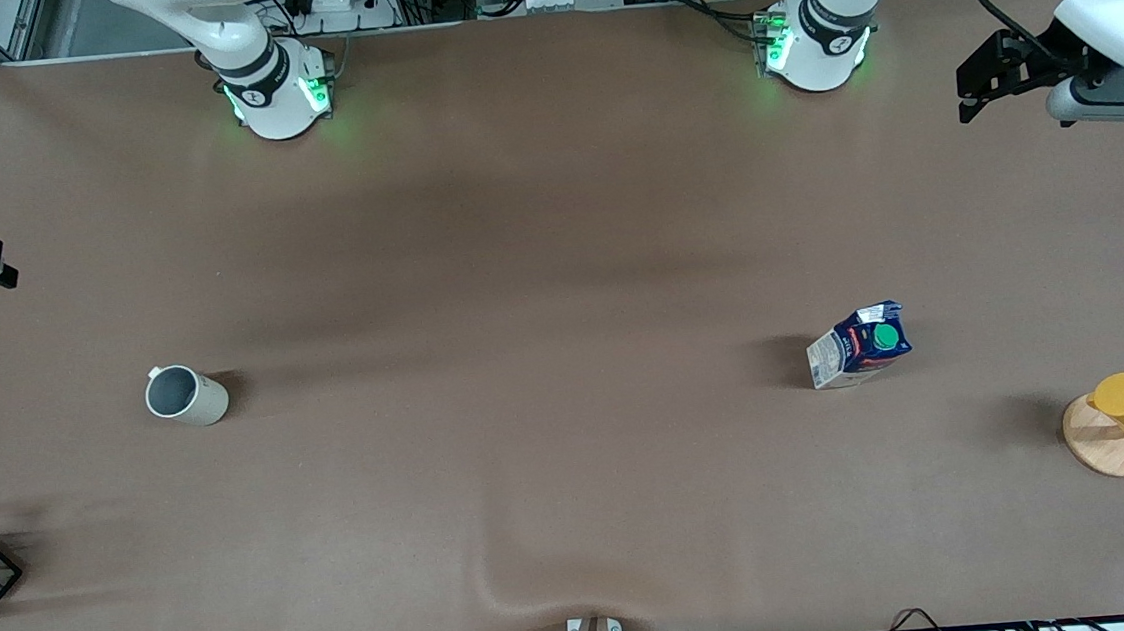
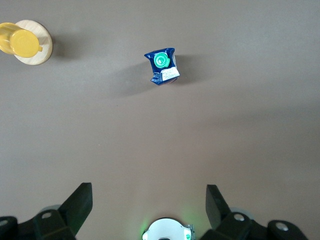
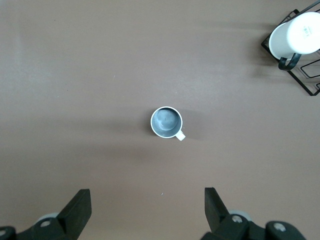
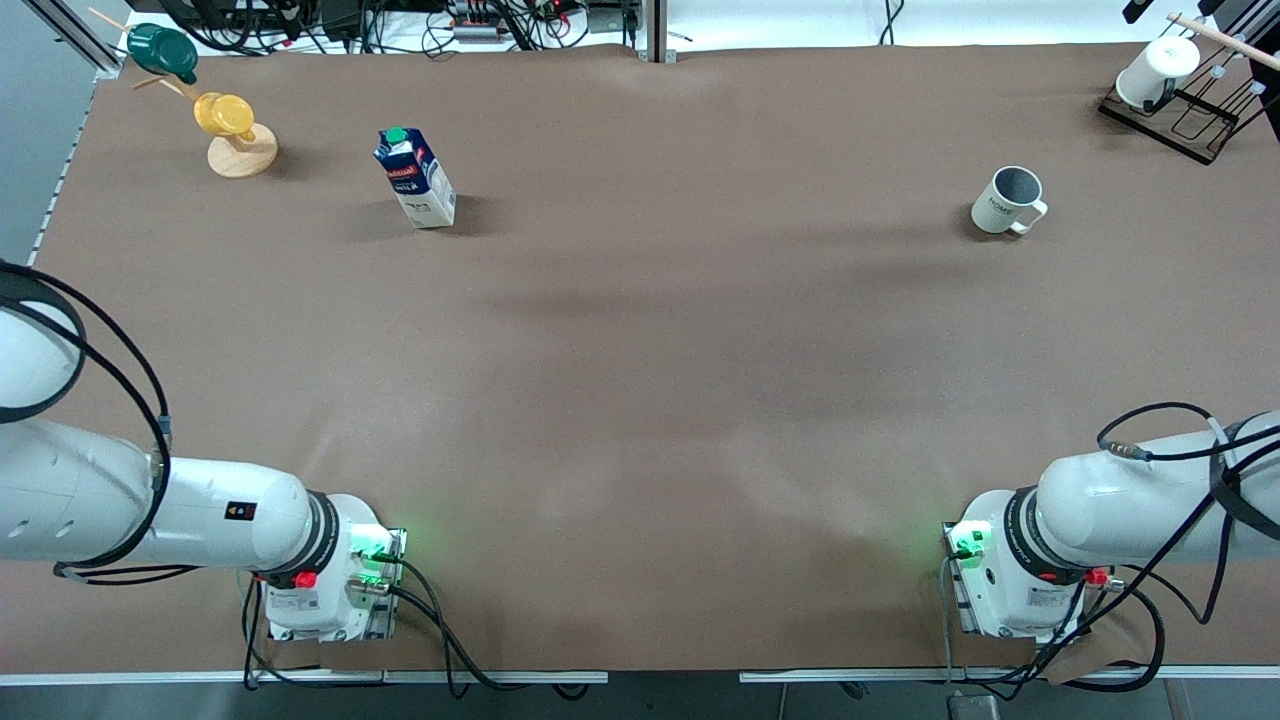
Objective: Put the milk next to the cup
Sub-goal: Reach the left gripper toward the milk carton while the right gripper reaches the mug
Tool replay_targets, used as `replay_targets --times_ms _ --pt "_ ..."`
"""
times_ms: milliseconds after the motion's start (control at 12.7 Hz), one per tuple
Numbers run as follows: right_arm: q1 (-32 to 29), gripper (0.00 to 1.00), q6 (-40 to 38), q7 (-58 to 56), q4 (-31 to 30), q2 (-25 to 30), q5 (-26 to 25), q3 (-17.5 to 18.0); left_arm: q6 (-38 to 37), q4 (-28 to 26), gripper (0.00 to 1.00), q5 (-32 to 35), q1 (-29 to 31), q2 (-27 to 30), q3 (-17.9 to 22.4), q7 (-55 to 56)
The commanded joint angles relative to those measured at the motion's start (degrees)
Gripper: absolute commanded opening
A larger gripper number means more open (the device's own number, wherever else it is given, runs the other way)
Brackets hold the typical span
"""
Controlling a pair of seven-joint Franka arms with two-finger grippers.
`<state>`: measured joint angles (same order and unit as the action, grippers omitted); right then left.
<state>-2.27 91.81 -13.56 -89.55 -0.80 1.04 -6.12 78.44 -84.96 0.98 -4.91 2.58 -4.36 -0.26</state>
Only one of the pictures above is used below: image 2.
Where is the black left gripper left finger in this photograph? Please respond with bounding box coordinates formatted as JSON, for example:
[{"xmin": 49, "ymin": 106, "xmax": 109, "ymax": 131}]
[{"xmin": 33, "ymin": 182, "xmax": 93, "ymax": 240}]

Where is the yellow plastic cup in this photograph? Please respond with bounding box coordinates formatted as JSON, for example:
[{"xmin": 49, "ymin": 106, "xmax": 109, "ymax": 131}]
[{"xmin": 0, "ymin": 22, "xmax": 44, "ymax": 59}]

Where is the blue milk carton green cap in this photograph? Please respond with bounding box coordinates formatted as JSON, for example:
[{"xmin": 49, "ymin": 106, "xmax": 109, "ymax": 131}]
[{"xmin": 143, "ymin": 47, "xmax": 181, "ymax": 87}]

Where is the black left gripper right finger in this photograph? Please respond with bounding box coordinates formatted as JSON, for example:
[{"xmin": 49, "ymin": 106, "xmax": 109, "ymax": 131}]
[{"xmin": 202, "ymin": 184, "xmax": 252, "ymax": 240}]

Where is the round wooden mug stand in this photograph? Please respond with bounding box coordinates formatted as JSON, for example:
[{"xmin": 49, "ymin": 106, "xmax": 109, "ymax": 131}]
[{"xmin": 13, "ymin": 19, "xmax": 54, "ymax": 66}]

